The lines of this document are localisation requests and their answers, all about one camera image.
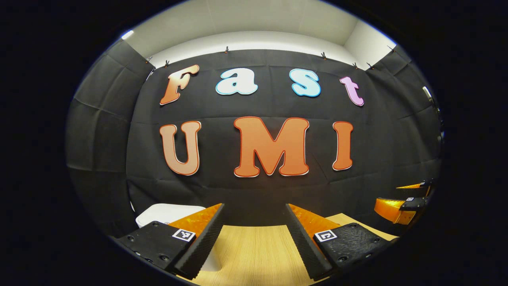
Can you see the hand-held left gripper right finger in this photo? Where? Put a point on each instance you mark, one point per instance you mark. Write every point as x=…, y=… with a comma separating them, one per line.
x=303, y=240

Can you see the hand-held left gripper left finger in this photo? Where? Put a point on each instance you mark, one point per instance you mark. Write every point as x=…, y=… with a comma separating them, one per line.
x=206, y=240

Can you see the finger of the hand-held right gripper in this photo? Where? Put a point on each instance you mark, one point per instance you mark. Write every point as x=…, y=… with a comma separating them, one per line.
x=426, y=186
x=416, y=203

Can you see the white desktop garbage bin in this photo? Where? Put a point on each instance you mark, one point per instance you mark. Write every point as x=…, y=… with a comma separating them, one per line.
x=166, y=212

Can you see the wooden desktop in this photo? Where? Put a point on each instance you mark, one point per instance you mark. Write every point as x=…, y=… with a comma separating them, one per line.
x=258, y=254

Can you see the black backdrop cloth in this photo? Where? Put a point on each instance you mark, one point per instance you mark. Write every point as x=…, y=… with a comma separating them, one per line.
x=254, y=190

